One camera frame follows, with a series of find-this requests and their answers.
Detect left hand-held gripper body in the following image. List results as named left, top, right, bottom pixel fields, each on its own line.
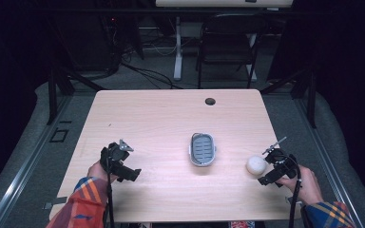
left=100, top=139, right=135, bottom=175

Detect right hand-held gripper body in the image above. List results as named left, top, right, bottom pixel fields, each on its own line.
left=261, top=136, right=298, bottom=180

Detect white round ball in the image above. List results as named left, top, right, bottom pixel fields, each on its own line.
left=245, top=155, right=268, bottom=177

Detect person's left hand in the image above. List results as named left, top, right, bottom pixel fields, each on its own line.
left=86, top=160, right=119, bottom=184

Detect person's right hand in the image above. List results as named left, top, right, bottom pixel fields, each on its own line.
left=278, top=165, right=325, bottom=206

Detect person's patterned clothing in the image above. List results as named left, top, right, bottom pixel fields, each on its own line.
left=230, top=220, right=257, bottom=228

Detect grey oval drain basket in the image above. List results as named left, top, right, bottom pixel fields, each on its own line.
left=188, top=132, right=219, bottom=168

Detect black metal stand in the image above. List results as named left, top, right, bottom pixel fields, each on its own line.
left=45, top=63, right=106, bottom=126
left=259, top=66, right=318, bottom=129

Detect grey tape strip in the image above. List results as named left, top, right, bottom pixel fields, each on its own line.
left=42, top=196, right=68, bottom=211

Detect white desk leg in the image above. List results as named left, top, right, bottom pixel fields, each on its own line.
left=247, top=32, right=259, bottom=83
left=173, top=16, right=184, bottom=82

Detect dark computer tower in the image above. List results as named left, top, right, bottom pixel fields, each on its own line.
left=52, top=10, right=123, bottom=73

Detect black folding chair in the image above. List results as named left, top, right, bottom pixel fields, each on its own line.
left=195, top=12, right=270, bottom=90

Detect white desk top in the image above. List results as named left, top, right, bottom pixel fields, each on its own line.
left=155, top=0, right=295, bottom=9

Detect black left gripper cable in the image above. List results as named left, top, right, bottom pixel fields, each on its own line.
left=106, top=148, right=116, bottom=228

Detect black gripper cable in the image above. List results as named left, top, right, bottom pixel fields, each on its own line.
left=106, top=148, right=116, bottom=228
left=287, top=156, right=302, bottom=228

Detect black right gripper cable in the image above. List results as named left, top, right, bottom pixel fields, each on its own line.
left=287, top=156, right=302, bottom=228

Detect black floor cables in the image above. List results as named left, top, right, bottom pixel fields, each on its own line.
left=119, top=60, right=183, bottom=90

